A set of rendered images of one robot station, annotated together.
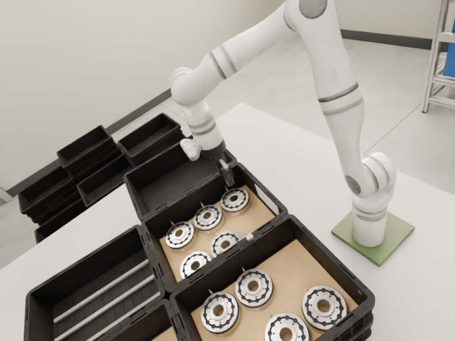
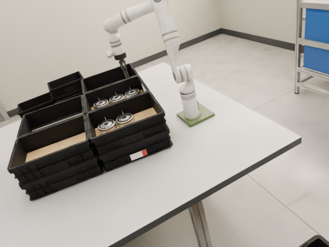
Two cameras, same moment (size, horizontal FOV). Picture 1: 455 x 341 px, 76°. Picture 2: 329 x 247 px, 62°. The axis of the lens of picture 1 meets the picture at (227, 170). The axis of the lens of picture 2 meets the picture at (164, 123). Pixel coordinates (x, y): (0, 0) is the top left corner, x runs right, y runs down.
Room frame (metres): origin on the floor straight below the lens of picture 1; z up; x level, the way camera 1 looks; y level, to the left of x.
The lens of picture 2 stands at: (-0.99, -0.23, 1.62)
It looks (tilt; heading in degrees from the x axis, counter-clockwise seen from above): 32 degrees down; 3
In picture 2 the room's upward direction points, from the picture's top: 16 degrees counter-clockwise
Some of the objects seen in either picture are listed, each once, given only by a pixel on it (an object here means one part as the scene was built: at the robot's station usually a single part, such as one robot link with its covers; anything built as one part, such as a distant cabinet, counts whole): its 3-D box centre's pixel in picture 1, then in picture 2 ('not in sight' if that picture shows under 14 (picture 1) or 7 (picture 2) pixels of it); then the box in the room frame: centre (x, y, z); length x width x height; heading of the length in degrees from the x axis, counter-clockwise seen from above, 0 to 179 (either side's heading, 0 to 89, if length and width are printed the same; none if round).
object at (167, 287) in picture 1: (210, 219); (115, 94); (0.60, 0.11, 0.92); 0.40 x 0.30 x 0.02; 103
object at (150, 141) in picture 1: (162, 156); not in sight; (1.84, 0.41, 0.37); 0.40 x 0.30 x 0.45; 111
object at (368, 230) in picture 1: (368, 218); (189, 103); (0.46, -0.33, 0.80); 0.09 x 0.09 x 0.17; 22
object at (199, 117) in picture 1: (191, 99); (112, 31); (0.68, 0.01, 1.27); 0.09 x 0.07 x 0.15; 175
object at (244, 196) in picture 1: (234, 199); (131, 92); (0.69, 0.02, 0.86); 0.10 x 0.10 x 0.01
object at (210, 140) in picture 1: (200, 135); (114, 49); (0.66, 0.03, 1.18); 0.11 x 0.09 x 0.06; 101
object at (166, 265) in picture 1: (214, 228); (117, 101); (0.60, 0.11, 0.87); 0.40 x 0.30 x 0.11; 103
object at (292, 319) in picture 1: (286, 335); not in sight; (0.24, 0.03, 0.86); 0.10 x 0.10 x 0.01
